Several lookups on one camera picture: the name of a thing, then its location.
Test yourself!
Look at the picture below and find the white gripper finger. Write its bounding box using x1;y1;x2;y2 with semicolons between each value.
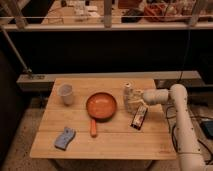
126;88;135;96
128;101;140;109

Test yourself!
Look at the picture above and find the black cable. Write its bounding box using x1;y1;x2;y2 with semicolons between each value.
165;105;213;164

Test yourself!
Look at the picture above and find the black box on floor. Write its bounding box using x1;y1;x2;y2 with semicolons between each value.
200;121;213;140

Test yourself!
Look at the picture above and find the metal railing frame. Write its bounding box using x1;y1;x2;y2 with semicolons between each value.
0;0;213;84

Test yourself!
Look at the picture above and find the white plastic cup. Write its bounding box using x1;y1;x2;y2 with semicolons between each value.
57;84;74;105

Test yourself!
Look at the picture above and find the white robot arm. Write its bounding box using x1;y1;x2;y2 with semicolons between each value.
123;83;207;171

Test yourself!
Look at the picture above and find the blue sponge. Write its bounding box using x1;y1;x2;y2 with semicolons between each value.
54;127;76;150

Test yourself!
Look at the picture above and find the orange frying pan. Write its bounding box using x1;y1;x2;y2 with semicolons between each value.
86;92;117;137

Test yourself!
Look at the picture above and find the dark snack bar wrapper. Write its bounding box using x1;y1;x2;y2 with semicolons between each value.
131;105;148;130

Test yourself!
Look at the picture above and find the wooden table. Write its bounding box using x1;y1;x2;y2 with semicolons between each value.
30;78;176;160

